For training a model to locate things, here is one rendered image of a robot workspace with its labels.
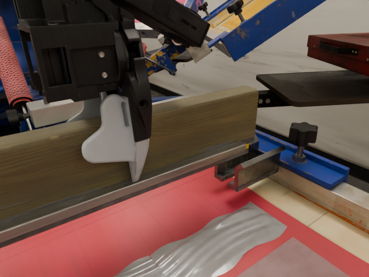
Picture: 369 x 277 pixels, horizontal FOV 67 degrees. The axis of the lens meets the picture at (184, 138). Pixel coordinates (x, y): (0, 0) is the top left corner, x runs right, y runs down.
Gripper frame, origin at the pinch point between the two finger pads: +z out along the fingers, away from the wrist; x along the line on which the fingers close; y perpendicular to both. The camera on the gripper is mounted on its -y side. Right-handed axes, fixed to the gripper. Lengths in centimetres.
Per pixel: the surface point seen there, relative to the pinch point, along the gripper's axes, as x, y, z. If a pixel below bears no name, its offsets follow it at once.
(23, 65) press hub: -79, 1, 1
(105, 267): -0.2, 4.8, 13.4
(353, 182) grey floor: -49, -192, 108
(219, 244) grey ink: 5.5, -8.3, 12.9
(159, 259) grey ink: 2.9, -1.0, 13.0
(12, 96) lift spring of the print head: -47.3, 7.5, 2.4
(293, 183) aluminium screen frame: 3.7, -25.7, 11.7
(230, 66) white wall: -195, -200, 43
